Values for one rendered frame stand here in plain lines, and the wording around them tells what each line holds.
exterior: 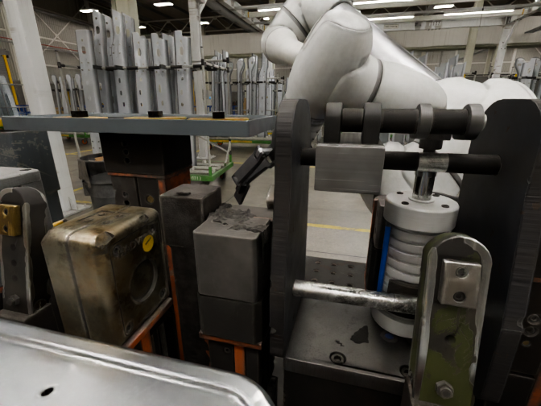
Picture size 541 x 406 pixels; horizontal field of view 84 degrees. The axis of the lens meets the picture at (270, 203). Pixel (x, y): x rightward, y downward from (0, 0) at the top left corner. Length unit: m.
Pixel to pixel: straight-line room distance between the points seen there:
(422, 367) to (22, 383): 0.28
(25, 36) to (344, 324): 3.78
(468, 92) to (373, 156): 0.57
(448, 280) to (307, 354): 0.15
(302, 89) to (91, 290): 0.40
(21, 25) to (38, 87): 0.53
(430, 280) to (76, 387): 0.25
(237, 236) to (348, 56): 0.33
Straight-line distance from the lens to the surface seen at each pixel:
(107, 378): 0.27
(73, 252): 0.31
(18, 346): 0.34
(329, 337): 0.33
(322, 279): 0.91
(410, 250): 0.29
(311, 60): 0.51
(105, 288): 0.31
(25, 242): 0.37
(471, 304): 0.24
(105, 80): 4.98
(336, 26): 0.50
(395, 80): 0.56
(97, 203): 3.02
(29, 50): 3.89
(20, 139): 0.65
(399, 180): 0.71
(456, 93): 0.78
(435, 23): 11.86
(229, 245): 0.26
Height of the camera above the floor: 1.19
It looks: 19 degrees down
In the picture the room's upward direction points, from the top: straight up
